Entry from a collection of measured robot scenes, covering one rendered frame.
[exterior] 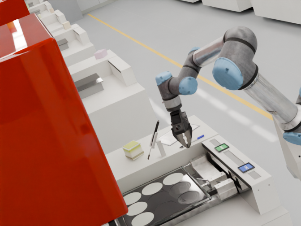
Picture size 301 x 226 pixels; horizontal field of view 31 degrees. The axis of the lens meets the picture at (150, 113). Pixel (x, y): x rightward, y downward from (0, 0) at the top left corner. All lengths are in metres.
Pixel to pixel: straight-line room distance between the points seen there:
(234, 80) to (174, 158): 0.82
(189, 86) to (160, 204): 0.53
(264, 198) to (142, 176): 0.66
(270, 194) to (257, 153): 2.25
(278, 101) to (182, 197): 0.63
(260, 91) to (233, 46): 0.19
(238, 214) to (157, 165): 0.52
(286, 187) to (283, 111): 1.89
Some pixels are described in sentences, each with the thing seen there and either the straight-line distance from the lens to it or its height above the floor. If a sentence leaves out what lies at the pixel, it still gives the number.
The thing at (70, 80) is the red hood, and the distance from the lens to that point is 1.55.
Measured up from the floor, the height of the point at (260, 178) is 0.96.
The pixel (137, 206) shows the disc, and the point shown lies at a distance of 2.42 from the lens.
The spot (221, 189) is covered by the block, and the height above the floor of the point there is 0.89.
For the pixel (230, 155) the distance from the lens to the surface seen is 2.42.
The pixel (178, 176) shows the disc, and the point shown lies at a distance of 2.52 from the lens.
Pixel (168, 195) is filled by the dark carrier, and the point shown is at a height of 0.90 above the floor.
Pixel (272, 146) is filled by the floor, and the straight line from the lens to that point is 4.48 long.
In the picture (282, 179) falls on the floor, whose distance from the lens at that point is 4.01.
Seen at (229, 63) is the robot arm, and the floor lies 1.48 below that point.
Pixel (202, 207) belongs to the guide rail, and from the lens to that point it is 2.35.
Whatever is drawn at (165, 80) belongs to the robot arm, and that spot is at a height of 1.37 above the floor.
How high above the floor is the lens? 2.05
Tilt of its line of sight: 20 degrees down
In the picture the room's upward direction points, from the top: 21 degrees counter-clockwise
